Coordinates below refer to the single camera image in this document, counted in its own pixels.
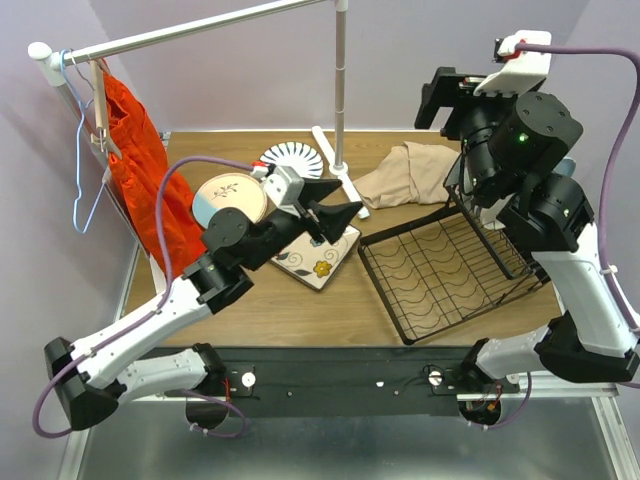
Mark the cream round plate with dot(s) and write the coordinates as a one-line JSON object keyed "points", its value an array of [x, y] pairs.
{"points": [[235, 190]]}

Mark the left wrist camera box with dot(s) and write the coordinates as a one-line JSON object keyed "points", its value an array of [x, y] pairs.
{"points": [[281, 183]]}

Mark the white clothes rack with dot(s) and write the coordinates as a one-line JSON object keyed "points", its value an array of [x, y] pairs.
{"points": [[52, 64]]}

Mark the blue wire hanger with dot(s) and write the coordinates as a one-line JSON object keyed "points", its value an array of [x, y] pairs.
{"points": [[86, 201]]}

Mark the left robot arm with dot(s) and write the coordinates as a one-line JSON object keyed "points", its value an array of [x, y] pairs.
{"points": [[94, 375]]}

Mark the black wire dish rack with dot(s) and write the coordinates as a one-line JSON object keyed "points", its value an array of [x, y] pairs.
{"points": [[444, 269]]}

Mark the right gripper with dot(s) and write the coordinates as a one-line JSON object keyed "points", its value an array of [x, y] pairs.
{"points": [[448, 88]]}

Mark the wooden clip hanger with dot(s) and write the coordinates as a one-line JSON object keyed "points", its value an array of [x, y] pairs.
{"points": [[102, 136]]}

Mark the black mounting rail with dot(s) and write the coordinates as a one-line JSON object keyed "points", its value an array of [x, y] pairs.
{"points": [[343, 381]]}

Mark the square leaf pattern plate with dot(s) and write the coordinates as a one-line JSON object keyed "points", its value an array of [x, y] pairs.
{"points": [[314, 264]]}

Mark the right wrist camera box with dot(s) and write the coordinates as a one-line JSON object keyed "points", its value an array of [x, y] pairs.
{"points": [[521, 70]]}

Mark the beige cloth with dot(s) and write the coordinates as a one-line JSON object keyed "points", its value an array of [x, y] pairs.
{"points": [[411, 173]]}

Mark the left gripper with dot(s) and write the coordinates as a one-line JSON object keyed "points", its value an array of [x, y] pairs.
{"points": [[332, 219]]}

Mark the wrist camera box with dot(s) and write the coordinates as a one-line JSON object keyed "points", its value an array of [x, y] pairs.
{"points": [[281, 183], [521, 70]]}

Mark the white blue rimmed plate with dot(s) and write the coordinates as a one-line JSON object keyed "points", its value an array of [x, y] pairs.
{"points": [[566, 167]]}

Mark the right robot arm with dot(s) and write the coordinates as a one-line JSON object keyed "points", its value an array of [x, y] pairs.
{"points": [[510, 146]]}

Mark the blue striped white plate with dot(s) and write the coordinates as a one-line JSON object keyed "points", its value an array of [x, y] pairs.
{"points": [[303, 158]]}

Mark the orange garment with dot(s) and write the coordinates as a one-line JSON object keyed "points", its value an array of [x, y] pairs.
{"points": [[138, 172]]}

